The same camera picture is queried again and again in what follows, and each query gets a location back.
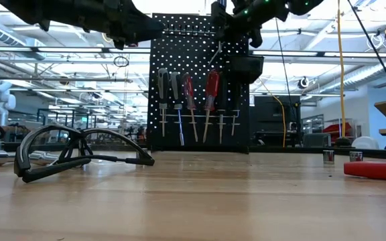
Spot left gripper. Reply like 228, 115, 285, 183
78, 0, 166, 51

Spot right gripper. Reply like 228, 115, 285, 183
211, 0, 291, 48

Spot black metal pegboard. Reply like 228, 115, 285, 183
146, 13, 251, 154

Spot grey black handled screwdriver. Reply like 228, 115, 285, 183
170, 72, 186, 147
157, 68, 170, 137

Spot red clear handled screwdriver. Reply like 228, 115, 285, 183
202, 69, 220, 144
182, 73, 200, 143

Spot red T-handle hex key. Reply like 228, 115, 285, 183
343, 160, 386, 183

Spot black plastic pegboard bin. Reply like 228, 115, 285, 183
228, 55, 265, 84

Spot black cabinet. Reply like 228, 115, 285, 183
249, 95, 303, 147

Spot red storage bin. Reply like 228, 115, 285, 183
322, 122, 354, 140

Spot white round container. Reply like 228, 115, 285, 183
351, 135, 381, 151

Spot black safety glasses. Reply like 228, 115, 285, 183
13, 124, 156, 184

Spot silver hook rail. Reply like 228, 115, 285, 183
162, 23, 217, 37

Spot black hanging cable loop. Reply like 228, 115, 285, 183
113, 56, 130, 68

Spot thin yellow cable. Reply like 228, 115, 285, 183
258, 78, 287, 147

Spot yellow hanging cord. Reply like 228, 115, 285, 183
336, 0, 347, 139

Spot black aluminium table frame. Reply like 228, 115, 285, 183
0, 140, 386, 161

